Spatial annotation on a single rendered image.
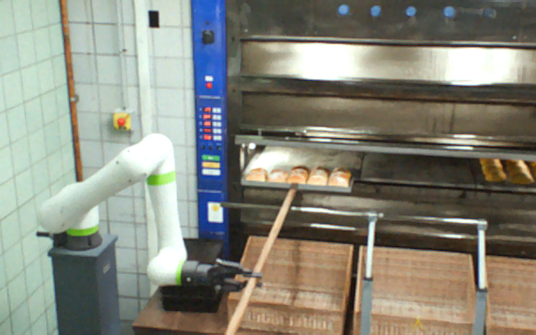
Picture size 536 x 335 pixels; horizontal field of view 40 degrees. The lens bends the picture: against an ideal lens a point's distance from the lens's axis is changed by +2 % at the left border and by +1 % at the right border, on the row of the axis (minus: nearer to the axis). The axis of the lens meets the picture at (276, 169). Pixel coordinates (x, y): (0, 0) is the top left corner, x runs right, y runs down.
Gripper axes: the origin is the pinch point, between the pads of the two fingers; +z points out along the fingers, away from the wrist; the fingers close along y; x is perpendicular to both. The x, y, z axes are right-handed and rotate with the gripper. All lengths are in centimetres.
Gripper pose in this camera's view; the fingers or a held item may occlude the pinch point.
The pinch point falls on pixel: (252, 279)
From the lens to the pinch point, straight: 266.4
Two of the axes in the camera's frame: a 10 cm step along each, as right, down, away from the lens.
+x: -1.7, 3.2, -9.3
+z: 9.9, 0.7, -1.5
